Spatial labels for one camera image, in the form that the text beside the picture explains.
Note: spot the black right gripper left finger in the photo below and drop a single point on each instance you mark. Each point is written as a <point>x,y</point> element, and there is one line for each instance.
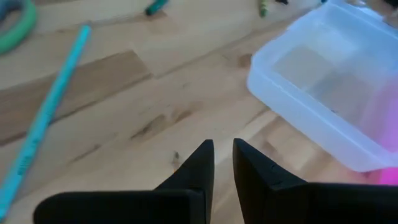
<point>174,205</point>

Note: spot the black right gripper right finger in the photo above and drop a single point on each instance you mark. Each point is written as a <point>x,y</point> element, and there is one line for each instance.
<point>280,202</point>

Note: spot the pink plastic box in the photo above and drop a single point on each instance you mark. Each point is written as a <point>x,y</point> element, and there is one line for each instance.
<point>390,177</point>

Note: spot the teal pencil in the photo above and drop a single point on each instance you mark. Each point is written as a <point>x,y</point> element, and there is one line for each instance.
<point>46,112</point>

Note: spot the green crayon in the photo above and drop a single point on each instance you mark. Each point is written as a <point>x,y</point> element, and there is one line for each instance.
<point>263,7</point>

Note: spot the teal green marker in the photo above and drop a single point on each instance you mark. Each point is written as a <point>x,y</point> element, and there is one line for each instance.
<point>155,7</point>

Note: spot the clear plastic supply box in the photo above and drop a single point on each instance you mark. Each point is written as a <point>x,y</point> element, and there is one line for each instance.
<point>311,102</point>

